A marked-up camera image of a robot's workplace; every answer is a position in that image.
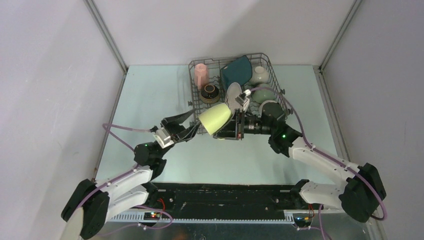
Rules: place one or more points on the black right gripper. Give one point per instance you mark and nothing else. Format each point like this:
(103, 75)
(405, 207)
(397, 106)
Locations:
(235, 129)

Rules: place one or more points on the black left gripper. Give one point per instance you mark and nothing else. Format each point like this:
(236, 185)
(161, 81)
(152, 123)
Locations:
(177, 132)

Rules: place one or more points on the light green ceramic mug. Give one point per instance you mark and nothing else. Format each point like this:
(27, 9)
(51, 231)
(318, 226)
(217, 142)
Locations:
(214, 118)

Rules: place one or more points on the white scalloped plate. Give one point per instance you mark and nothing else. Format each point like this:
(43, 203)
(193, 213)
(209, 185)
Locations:
(233, 91)

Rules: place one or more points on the light green bowl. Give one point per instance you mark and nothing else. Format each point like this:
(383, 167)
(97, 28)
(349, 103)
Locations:
(262, 95)

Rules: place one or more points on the brown glazed bowl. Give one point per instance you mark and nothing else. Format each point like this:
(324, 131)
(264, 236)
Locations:
(209, 94)

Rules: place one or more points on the dark teal square plate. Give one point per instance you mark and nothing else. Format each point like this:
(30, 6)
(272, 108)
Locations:
(238, 71)

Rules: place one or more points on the small white ribbed bowl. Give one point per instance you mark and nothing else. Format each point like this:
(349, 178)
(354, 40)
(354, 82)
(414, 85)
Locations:
(260, 75)

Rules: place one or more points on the pink ceramic mug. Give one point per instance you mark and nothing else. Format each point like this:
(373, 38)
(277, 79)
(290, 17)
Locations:
(201, 75)

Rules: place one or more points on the pale pink bowl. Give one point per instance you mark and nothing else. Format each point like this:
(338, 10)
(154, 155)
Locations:
(260, 109)

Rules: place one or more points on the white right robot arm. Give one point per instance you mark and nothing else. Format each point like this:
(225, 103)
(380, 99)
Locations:
(355, 189)

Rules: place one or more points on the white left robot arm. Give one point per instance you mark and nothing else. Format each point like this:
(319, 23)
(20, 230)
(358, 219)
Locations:
(92, 203)

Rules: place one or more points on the left electronics board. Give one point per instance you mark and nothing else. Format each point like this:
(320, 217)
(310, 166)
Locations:
(152, 216)

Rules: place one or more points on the electronics board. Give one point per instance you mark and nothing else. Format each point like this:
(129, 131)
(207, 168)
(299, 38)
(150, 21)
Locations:
(301, 220)
(152, 216)

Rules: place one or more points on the right electronics board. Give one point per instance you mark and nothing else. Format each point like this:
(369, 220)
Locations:
(301, 220)

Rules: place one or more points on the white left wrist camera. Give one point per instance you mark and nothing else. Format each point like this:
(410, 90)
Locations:
(163, 138)

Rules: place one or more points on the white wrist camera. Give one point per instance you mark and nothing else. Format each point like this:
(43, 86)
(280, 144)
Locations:
(163, 138)
(243, 99)

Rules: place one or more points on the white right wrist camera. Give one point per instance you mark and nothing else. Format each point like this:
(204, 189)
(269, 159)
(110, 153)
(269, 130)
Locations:
(243, 99)

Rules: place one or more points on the grey wire dish rack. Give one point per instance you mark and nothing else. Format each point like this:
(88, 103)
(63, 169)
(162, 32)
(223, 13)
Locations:
(214, 66)

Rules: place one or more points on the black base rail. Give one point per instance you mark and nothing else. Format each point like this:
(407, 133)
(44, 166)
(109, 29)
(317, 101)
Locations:
(225, 202)

